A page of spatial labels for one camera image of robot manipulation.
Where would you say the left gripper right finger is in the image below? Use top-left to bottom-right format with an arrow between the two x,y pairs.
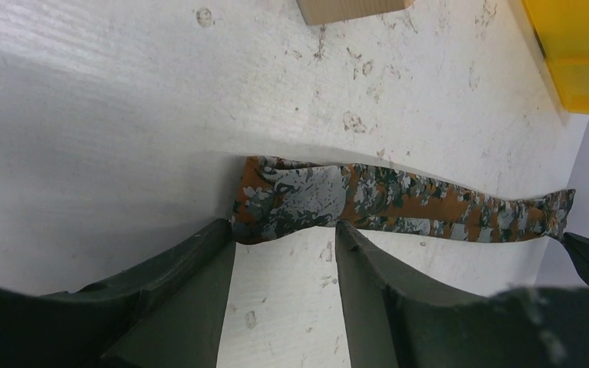
335,222 -> 589,367

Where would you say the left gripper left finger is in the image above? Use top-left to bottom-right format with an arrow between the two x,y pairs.
0,219 -> 235,367

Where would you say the orange grey floral tie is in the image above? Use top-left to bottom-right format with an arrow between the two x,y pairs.
231,156 -> 575,245

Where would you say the yellow plastic bin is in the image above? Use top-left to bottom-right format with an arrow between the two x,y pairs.
522,0 -> 589,115

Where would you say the wooden compartment tray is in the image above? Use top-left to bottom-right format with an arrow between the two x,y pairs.
297,0 -> 414,25

